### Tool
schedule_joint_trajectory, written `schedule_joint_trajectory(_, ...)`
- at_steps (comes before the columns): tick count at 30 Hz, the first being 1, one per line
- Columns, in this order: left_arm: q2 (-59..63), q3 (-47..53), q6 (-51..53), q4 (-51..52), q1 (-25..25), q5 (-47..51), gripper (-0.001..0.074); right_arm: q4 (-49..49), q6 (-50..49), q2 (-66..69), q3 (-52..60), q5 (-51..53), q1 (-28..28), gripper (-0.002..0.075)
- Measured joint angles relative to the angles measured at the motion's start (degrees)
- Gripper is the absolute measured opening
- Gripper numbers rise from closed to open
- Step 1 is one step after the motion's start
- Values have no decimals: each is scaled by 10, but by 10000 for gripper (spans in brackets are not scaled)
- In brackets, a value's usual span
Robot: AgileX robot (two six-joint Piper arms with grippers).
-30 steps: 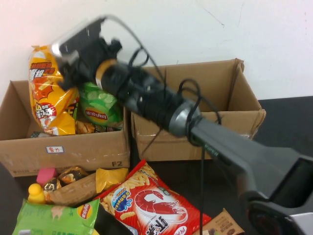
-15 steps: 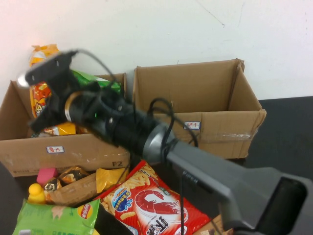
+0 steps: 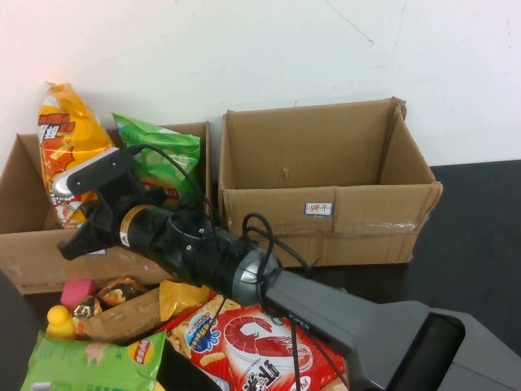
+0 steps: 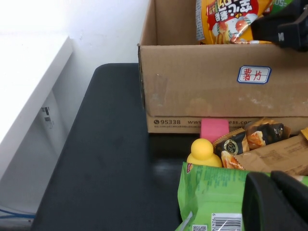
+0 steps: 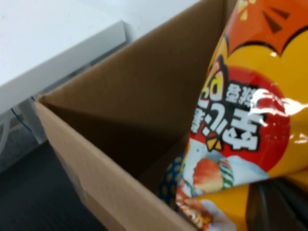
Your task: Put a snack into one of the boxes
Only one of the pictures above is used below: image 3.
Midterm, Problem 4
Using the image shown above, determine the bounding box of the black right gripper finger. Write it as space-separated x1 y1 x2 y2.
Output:
56 222 117 261
81 191 103 229

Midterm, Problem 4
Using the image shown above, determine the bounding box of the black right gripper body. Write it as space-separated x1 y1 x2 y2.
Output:
87 191 142 245

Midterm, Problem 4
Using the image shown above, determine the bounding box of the yellow fries snack bag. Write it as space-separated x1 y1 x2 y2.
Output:
37 81 117 230

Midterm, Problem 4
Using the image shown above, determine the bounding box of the green cucumber Lay's chips bag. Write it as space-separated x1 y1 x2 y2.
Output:
112 112 203 209

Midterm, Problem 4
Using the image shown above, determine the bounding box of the orange and black snack packet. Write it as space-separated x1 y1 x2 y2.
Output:
96 275 148 307
72 295 103 327

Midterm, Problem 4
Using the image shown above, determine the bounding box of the long brown snack packet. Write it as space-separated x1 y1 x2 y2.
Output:
81 286 162 343

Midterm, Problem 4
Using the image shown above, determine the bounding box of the small yellow snack packet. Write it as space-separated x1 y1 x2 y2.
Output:
158 279 217 322

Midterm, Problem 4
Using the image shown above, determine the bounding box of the pink block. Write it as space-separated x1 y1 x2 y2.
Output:
60 279 97 307

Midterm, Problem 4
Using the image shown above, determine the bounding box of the cardboard box with F2 print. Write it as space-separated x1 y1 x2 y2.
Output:
0 121 217 294

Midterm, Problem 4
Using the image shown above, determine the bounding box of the yellow plastic toy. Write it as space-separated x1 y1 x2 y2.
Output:
46 304 77 340

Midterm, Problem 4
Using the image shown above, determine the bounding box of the light green Lay's chips bag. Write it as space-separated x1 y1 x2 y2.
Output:
20 330 167 391

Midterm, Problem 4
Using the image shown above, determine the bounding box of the red shrimp cracker bag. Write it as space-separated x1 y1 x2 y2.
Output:
160 291 347 391

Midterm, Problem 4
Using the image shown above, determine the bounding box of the taped cardboard box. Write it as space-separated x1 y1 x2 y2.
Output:
218 96 444 268

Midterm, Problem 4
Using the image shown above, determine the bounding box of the white label with blue border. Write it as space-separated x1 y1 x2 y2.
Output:
304 202 334 216

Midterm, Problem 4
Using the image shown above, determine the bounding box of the black camera cable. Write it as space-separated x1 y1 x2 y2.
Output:
129 144 351 391

